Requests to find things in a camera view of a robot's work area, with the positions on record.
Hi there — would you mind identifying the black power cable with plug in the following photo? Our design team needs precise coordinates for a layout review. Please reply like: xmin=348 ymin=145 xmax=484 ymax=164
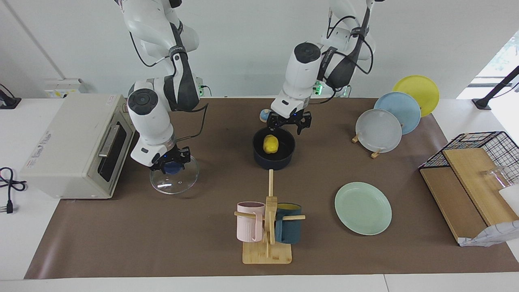
xmin=0 ymin=167 xmax=28 ymax=214

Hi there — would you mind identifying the light green plate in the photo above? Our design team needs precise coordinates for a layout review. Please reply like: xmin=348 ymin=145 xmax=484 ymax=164
xmin=335 ymin=182 xmax=392 ymax=236

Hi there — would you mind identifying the pink mug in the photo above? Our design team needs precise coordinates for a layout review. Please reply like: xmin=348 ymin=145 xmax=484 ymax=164
xmin=237 ymin=202 xmax=266 ymax=243

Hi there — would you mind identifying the clear glass cup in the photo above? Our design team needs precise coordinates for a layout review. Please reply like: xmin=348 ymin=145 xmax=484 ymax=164
xmin=480 ymin=166 xmax=513 ymax=191

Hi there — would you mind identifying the brown table mat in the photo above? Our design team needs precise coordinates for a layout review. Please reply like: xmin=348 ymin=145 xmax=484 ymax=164
xmin=24 ymin=97 xmax=519 ymax=279

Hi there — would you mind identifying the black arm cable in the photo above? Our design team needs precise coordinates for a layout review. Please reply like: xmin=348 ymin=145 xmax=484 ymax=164
xmin=129 ymin=28 xmax=209 ymax=142
xmin=324 ymin=6 xmax=374 ymax=77

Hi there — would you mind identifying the yellow potato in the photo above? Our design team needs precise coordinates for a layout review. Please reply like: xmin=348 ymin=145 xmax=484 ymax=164
xmin=263 ymin=135 xmax=279 ymax=155

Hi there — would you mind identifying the yellow plate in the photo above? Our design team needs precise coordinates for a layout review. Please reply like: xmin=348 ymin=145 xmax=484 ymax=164
xmin=392 ymin=75 xmax=440 ymax=118

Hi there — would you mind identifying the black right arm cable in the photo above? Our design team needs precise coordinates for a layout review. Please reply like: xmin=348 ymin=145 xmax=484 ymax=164
xmin=129 ymin=28 xmax=209 ymax=142

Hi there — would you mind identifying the light blue plate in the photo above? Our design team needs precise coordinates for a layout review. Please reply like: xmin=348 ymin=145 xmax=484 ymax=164
xmin=373 ymin=92 xmax=421 ymax=135

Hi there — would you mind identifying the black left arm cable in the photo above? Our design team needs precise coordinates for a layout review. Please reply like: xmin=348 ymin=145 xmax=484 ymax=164
xmin=324 ymin=6 xmax=374 ymax=77

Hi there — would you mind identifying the grey plate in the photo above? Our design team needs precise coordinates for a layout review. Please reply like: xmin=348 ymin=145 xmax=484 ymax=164
xmin=356 ymin=109 xmax=403 ymax=154

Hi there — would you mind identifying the white plastic container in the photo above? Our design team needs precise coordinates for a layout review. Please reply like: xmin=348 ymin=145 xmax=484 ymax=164
xmin=499 ymin=185 xmax=519 ymax=215

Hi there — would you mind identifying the white wall socket box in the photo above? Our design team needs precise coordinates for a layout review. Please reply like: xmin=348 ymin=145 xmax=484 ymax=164
xmin=44 ymin=79 xmax=88 ymax=99

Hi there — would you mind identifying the dark blue pot with handle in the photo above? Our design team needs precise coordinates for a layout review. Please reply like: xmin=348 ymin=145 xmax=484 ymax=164
xmin=252 ymin=126 xmax=296 ymax=171

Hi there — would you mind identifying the raised wooden shelf board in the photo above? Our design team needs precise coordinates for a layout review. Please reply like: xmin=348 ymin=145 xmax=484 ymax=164
xmin=442 ymin=148 xmax=519 ymax=226

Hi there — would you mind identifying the wooden mug tree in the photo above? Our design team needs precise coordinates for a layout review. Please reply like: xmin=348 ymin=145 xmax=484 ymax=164
xmin=234 ymin=170 xmax=306 ymax=265

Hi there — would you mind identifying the beige toaster oven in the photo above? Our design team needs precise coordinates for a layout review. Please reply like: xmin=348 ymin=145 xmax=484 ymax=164
xmin=20 ymin=93 xmax=138 ymax=199

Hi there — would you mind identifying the white patterned bag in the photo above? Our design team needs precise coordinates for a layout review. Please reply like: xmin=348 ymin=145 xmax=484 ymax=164
xmin=458 ymin=220 xmax=519 ymax=247

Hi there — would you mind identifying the black camera stand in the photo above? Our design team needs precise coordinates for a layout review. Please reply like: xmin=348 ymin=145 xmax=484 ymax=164
xmin=472 ymin=66 xmax=519 ymax=110

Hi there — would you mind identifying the black wire basket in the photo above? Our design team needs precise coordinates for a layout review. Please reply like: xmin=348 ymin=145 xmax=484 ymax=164
xmin=418 ymin=131 xmax=519 ymax=187

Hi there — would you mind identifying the black desk clamp mount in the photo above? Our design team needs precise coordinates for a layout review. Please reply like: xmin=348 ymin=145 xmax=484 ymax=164
xmin=0 ymin=84 xmax=21 ymax=110

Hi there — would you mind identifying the dark teal mug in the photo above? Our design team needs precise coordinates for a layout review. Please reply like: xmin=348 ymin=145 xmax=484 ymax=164
xmin=275 ymin=203 xmax=302 ymax=244

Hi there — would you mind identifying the wooden plate rack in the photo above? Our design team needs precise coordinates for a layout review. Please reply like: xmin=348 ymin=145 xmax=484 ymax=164
xmin=352 ymin=131 xmax=384 ymax=159

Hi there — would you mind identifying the glass lid with blue knob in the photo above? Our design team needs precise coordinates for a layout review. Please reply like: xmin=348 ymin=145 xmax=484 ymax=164
xmin=150 ymin=154 xmax=200 ymax=195

